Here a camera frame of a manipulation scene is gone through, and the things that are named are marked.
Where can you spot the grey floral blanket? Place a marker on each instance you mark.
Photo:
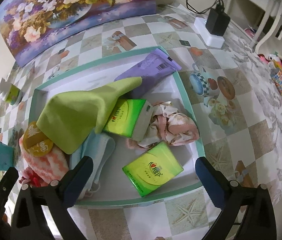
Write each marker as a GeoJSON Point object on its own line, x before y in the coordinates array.
{"type": "Point", "coordinates": [269, 105]}

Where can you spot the lime green cloth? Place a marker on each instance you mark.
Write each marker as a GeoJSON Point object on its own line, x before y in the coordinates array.
{"type": "Point", "coordinates": [69, 117]}

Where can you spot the floral oil painting canvas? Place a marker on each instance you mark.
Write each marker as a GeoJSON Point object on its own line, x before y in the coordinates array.
{"type": "Point", "coordinates": [29, 27]}

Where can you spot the patterned checkered tablecloth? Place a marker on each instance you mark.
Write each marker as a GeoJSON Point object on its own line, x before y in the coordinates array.
{"type": "Point", "coordinates": [222, 105]}

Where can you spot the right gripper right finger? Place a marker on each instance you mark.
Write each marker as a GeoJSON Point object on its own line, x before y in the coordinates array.
{"type": "Point", "coordinates": [259, 220]}

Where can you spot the pink floral scrunchie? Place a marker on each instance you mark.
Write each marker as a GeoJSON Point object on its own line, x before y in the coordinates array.
{"type": "Point", "coordinates": [169, 125]}

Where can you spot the white green pill bottle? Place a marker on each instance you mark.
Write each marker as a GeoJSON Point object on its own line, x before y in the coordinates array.
{"type": "Point", "coordinates": [10, 93]}

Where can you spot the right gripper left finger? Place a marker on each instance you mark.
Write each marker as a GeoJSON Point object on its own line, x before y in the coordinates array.
{"type": "Point", "coordinates": [29, 221]}

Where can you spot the light blue face mask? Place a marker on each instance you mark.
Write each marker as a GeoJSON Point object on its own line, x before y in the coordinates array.
{"type": "Point", "coordinates": [97, 159]}

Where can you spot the pink white knitted cloth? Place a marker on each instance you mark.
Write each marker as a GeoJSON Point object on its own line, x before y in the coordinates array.
{"type": "Point", "coordinates": [52, 166]}

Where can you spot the red ribbon flower clip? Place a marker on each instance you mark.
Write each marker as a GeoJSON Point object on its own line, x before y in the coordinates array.
{"type": "Point", "coordinates": [30, 177]}

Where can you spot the white power strip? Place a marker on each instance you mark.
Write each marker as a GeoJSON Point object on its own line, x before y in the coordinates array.
{"type": "Point", "coordinates": [209, 39]}

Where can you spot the green tissue pack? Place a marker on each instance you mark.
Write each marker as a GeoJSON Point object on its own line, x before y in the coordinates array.
{"type": "Point", "coordinates": [153, 169]}
{"type": "Point", "coordinates": [130, 118]}

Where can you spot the black power adapter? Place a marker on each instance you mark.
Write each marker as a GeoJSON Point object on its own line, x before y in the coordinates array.
{"type": "Point", "coordinates": [217, 21]}

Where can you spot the gold round lid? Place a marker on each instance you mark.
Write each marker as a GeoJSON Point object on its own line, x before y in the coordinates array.
{"type": "Point", "coordinates": [36, 142]}

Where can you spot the purple tissue packet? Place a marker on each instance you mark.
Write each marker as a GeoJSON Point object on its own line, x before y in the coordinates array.
{"type": "Point", "coordinates": [153, 69]}

